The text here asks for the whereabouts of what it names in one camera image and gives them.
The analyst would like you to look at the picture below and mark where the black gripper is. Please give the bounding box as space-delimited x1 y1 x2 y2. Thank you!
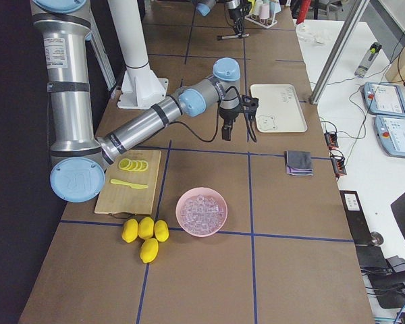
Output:
226 2 251 36
219 94 259 141

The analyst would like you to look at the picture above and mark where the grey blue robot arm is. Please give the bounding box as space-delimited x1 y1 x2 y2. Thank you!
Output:
30 1 259 203
191 0 252 41

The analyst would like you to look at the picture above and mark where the whole yellow lemon middle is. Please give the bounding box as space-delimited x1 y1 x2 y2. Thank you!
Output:
138 217 155 240

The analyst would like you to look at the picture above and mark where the blue teach pendant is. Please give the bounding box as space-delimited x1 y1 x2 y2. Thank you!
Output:
362 82 405 117
375 115 405 158

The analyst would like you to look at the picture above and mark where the blue teach pendant near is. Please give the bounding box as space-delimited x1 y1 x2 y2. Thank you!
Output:
375 115 405 158

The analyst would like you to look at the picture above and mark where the cream bear serving tray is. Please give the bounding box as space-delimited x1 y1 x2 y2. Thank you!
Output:
250 84 307 133

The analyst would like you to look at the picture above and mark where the whole yellow lemon right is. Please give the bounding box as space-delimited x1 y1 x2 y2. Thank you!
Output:
154 219 169 242

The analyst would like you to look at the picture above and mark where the steel muddler with black tip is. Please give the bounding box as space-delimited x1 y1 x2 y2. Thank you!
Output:
217 33 249 41

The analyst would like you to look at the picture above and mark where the wooden cutting board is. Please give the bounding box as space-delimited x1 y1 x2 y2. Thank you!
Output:
94 150 161 215

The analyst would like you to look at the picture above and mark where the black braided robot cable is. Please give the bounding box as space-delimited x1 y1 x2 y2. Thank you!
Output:
171 85 258 143

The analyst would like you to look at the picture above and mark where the yellow plastic knife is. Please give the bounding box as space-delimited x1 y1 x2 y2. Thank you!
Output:
109 178 149 190

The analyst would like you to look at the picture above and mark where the blue teach pendant far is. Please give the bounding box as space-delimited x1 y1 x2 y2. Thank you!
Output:
362 82 405 117

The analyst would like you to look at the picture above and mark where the lemon slice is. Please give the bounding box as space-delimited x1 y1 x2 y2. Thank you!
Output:
118 158 149 172

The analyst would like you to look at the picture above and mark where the lime green plastic cup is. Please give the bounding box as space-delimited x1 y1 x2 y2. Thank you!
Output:
246 0 255 14

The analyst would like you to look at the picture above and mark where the aluminium frame post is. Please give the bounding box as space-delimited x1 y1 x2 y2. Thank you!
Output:
309 0 370 105

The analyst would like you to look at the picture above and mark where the pale mint plastic cup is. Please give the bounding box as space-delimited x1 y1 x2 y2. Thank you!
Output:
269 0 281 19

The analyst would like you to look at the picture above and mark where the whole yellow lemon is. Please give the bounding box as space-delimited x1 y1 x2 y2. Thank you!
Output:
138 217 155 240
140 238 159 263
154 219 169 242
121 219 138 243

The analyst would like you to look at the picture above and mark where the pink bowl of ice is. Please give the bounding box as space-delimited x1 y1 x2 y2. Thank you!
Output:
175 187 228 238

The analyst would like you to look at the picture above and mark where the pink plastic cup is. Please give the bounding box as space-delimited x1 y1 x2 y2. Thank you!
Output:
259 3 270 22

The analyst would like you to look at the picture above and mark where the white wire cup rack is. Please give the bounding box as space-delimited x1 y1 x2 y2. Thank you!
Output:
245 0 281 28

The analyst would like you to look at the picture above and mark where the black box with label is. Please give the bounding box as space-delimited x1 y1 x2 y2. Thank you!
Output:
340 190 372 246

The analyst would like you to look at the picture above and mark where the whole yellow lemon left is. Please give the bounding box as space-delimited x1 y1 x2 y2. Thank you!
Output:
121 219 138 243

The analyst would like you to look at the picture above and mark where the whole yellow lemon front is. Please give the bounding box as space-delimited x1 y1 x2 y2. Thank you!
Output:
140 238 159 263

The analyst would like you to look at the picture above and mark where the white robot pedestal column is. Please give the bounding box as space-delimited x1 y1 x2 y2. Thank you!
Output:
108 0 169 109

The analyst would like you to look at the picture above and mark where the folded grey cloth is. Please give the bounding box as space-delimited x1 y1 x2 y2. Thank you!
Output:
285 151 313 176

